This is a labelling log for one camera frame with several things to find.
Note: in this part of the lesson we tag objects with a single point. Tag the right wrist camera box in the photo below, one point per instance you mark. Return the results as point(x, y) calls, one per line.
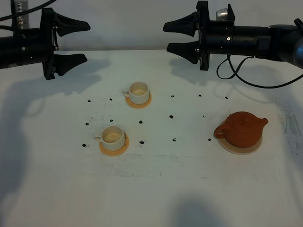
point(222, 14)

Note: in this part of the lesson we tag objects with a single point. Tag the beige round teapot coaster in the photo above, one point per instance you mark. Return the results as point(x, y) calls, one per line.
point(237, 150)

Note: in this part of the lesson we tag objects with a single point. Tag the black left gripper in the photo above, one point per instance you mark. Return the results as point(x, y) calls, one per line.
point(52, 24)

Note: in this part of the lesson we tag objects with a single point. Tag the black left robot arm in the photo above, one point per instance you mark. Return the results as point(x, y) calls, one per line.
point(37, 45)

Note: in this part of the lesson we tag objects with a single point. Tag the brown clay teapot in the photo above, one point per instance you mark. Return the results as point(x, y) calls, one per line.
point(241, 129)

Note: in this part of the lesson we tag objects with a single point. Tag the orange coaster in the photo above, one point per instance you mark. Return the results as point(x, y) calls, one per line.
point(138, 106)
point(118, 152)

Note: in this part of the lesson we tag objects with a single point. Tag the white near teacup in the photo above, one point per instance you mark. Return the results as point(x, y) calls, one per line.
point(112, 138)

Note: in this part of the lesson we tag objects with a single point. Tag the orange far coaster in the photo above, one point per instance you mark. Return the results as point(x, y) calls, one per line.
point(138, 106)

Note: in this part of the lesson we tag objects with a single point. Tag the white far teacup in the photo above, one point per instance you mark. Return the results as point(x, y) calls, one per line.
point(138, 92)

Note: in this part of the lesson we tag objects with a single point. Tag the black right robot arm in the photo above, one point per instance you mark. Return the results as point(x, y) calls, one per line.
point(275, 43)

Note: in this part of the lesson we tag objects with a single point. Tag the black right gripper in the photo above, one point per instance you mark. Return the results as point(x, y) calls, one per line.
point(215, 37)

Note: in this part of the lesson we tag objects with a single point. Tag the orange near coaster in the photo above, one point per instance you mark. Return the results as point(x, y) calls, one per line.
point(118, 152)

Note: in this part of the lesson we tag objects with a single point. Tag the white teacup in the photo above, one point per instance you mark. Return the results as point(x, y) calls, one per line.
point(112, 138)
point(138, 92)

